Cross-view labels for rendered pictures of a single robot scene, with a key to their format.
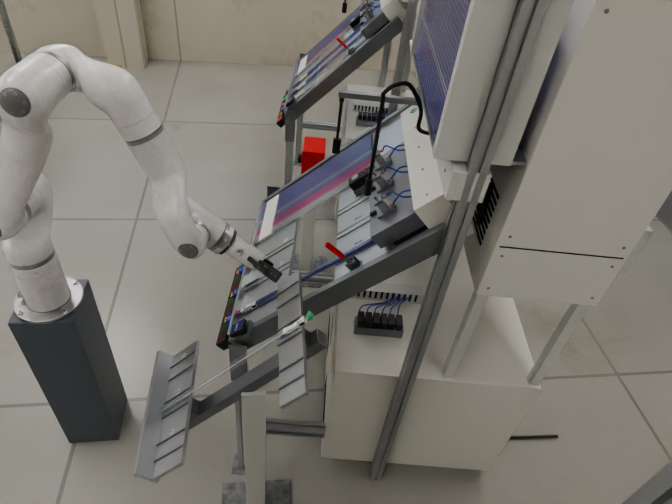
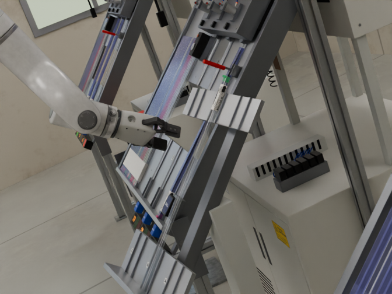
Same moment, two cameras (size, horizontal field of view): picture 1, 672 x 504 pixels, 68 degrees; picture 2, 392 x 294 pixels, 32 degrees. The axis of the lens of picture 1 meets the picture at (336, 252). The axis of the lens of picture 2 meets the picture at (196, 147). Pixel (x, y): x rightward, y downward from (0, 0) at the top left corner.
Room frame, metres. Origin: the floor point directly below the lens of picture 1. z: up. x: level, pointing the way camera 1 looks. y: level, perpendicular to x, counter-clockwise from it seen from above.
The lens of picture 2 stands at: (-0.74, 0.37, 1.42)
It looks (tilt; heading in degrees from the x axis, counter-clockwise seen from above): 17 degrees down; 352
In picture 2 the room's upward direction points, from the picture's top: 20 degrees counter-clockwise
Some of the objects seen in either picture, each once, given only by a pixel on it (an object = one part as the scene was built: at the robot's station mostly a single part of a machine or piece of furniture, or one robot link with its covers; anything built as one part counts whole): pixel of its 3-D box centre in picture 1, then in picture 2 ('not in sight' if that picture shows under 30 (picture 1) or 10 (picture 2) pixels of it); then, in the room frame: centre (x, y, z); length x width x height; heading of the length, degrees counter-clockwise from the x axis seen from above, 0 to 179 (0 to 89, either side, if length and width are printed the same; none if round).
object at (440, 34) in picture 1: (462, 42); not in sight; (1.20, -0.23, 1.52); 0.51 x 0.13 x 0.27; 3
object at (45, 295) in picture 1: (40, 278); not in sight; (0.97, 0.84, 0.79); 0.19 x 0.19 x 0.18
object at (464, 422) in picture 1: (410, 350); (354, 226); (1.27, -0.35, 0.31); 0.70 x 0.65 x 0.62; 3
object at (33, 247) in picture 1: (23, 214); not in sight; (1.00, 0.84, 1.00); 0.19 x 0.12 x 0.24; 1
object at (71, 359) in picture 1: (78, 368); not in sight; (0.97, 0.84, 0.35); 0.18 x 0.18 x 0.70; 12
